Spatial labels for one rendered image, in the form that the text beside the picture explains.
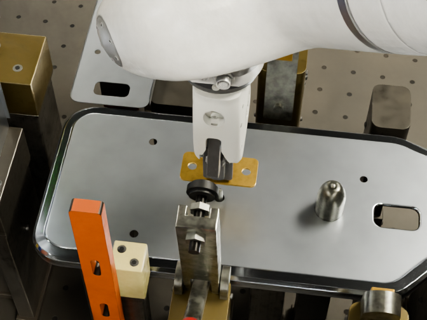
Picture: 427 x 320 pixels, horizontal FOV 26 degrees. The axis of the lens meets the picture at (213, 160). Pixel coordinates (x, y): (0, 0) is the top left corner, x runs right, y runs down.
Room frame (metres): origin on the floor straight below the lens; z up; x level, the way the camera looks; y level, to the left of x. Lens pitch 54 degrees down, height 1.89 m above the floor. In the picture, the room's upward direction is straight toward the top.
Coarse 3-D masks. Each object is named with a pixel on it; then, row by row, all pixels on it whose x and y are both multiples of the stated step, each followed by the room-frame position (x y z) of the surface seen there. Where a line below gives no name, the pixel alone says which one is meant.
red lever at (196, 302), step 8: (192, 280) 0.45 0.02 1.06; (200, 280) 0.44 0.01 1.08; (192, 288) 0.43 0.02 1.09; (200, 288) 0.43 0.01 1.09; (208, 288) 0.43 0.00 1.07; (192, 296) 0.41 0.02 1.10; (200, 296) 0.41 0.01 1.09; (192, 304) 0.40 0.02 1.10; (200, 304) 0.40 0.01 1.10; (192, 312) 0.39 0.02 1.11; (200, 312) 0.39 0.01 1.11
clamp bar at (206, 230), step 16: (192, 192) 0.45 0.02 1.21; (208, 192) 0.45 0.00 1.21; (192, 208) 0.44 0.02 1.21; (208, 208) 0.44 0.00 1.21; (176, 224) 0.42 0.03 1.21; (192, 224) 0.42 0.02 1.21; (208, 224) 0.42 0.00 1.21; (192, 240) 0.41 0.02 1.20; (208, 240) 0.42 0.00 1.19; (192, 256) 0.43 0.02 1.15; (208, 256) 0.42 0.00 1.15; (192, 272) 0.43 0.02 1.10; (208, 272) 0.43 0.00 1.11
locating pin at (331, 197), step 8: (328, 184) 0.57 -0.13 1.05; (336, 184) 0.57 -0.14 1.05; (320, 192) 0.57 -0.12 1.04; (328, 192) 0.57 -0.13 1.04; (336, 192) 0.56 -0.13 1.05; (344, 192) 0.57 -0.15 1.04; (320, 200) 0.56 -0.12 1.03; (328, 200) 0.56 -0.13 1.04; (336, 200) 0.56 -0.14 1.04; (344, 200) 0.57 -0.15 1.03; (320, 208) 0.56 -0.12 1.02; (328, 208) 0.56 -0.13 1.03; (336, 208) 0.56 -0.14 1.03; (320, 216) 0.56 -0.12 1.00; (328, 216) 0.56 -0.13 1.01; (336, 216) 0.56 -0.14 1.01
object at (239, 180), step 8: (192, 152) 0.61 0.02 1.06; (184, 160) 0.60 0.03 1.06; (192, 160) 0.60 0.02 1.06; (200, 160) 0.60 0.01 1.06; (240, 160) 0.60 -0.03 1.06; (248, 160) 0.60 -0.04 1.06; (256, 160) 0.60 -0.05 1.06; (184, 168) 0.59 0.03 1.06; (200, 168) 0.59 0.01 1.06; (240, 168) 0.59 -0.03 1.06; (248, 168) 0.59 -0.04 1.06; (256, 168) 0.59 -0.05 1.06; (184, 176) 0.58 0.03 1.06; (192, 176) 0.58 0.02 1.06; (200, 176) 0.58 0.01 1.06; (240, 176) 0.58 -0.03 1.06; (248, 176) 0.58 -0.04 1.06; (256, 176) 0.58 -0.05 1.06; (224, 184) 0.57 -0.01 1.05; (232, 184) 0.57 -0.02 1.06; (240, 184) 0.57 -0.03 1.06; (248, 184) 0.57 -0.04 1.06
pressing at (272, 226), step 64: (64, 128) 0.69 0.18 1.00; (128, 128) 0.69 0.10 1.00; (192, 128) 0.69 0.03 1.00; (256, 128) 0.69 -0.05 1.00; (64, 192) 0.60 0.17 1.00; (128, 192) 0.60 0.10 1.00; (256, 192) 0.60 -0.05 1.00; (384, 192) 0.60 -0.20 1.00; (64, 256) 0.51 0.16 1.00; (256, 256) 0.51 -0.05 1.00; (320, 256) 0.51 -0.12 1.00; (384, 256) 0.51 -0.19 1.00
